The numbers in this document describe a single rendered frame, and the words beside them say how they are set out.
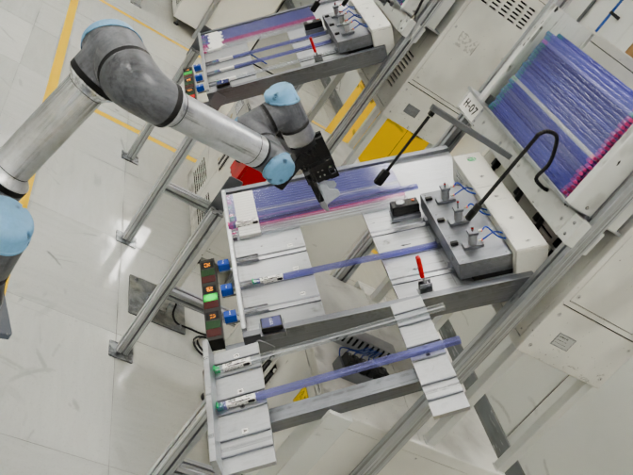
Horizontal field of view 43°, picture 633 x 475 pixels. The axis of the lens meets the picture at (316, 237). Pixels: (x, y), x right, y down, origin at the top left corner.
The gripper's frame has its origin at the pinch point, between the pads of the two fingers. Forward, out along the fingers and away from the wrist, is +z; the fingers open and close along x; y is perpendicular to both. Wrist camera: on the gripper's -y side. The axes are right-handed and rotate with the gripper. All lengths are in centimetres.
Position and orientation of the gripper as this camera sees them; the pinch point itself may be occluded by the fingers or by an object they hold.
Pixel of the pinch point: (323, 205)
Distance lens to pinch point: 209.2
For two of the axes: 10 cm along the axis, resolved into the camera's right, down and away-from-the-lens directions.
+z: 3.7, 7.4, 5.6
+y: 9.1, -4.0, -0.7
